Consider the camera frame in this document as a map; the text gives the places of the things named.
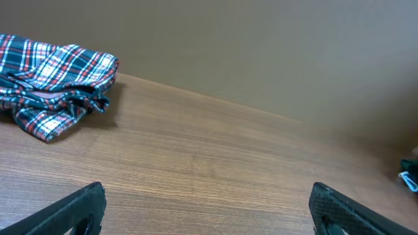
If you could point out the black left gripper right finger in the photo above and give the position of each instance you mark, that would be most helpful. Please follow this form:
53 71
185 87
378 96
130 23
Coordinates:
334 213

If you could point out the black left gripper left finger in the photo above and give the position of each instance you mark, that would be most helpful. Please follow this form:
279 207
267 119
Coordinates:
79 213

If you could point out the black garment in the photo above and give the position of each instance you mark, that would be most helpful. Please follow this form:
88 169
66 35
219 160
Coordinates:
408 172

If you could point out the plaid folded cloth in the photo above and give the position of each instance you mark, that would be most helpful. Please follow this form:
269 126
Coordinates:
49 88

